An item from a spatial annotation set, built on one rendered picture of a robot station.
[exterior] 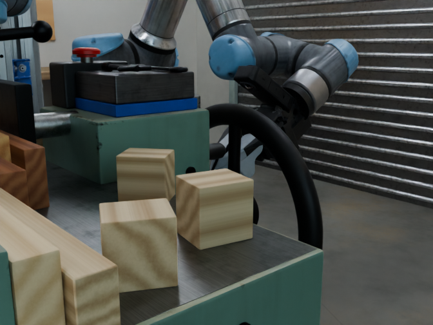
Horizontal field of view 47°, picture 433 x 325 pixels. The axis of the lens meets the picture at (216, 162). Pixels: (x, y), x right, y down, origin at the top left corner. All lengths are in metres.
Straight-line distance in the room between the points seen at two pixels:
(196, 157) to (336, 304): 1.66
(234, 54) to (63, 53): 3.34
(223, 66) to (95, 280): 0.67
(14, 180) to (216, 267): 0.15
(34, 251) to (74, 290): 0.02
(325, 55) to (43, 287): 0.77
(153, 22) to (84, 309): 1.02
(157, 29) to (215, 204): 0.91
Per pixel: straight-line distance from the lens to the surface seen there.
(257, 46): 0.87
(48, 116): 0.51
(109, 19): 4.31
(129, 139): 0.49
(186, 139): 0.52
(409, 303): 2.24
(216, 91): 4.63
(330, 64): 0.90
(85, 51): 0.56
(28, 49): 1.30
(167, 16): 1.18
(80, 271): 0.21
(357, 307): 2.14
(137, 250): 0.27
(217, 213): 0.32
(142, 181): 0.41
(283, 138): 0.57
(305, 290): 0.33
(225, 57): 0.84
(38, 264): 0.21
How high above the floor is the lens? 1.03
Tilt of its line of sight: 14 degrees down
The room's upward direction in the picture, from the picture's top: straight up
